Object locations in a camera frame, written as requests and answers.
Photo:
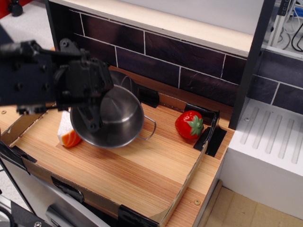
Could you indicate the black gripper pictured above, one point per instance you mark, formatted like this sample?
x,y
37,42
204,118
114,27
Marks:
x,y
81,81

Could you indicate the stainless steel pot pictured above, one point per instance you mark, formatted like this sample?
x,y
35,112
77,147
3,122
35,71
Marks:
x,y
121,114

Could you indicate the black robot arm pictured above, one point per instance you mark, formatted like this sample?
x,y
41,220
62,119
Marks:
x,y
35,80

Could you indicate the cardboard fence with black tape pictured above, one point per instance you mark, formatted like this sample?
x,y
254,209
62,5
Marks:
x,y
164,181

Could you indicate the orange white toy sushi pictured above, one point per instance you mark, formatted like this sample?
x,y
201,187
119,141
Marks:
x,y
66,133

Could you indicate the red toy strawberry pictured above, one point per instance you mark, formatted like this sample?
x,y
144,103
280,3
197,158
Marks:
x,y
190,124

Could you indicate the wooden shelf with dark posts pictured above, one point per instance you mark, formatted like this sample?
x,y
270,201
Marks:
x,y
206,60

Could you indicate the white toy sink drainboard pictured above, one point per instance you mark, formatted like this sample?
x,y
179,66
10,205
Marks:
x,y
264,160

